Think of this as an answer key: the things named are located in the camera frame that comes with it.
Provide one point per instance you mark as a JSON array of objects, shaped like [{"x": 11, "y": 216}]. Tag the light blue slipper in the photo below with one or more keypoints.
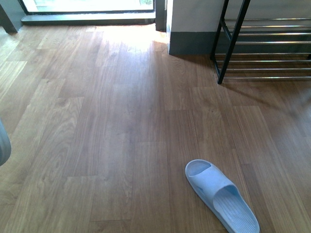
[{"x": 221, "y": 196}]

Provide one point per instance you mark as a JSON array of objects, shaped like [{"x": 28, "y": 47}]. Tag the black metal shoe rack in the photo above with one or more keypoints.
[{"x": 265, "y": 39}]

